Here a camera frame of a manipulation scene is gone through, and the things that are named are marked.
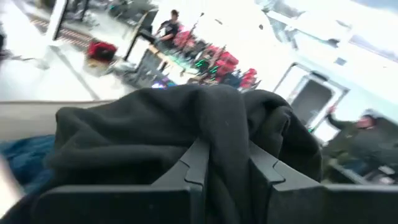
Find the black post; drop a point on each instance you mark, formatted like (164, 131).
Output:
(59, 18)

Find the navy dotted garment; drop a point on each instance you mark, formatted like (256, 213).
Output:
(28, 158)

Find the person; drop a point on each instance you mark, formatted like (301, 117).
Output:
(169, 29)
(363, 140)

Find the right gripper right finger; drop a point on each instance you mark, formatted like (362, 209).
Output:
(264, 174)

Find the grey double door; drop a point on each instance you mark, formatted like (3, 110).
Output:
(311, 99)

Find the red storage bins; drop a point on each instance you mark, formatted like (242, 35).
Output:
(227, 62)

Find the black garment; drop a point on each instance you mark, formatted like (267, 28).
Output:
(155, 124)

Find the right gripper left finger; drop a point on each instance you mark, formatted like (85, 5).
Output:
(196, 168)

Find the red bag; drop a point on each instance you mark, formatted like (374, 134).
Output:
(101, 51)

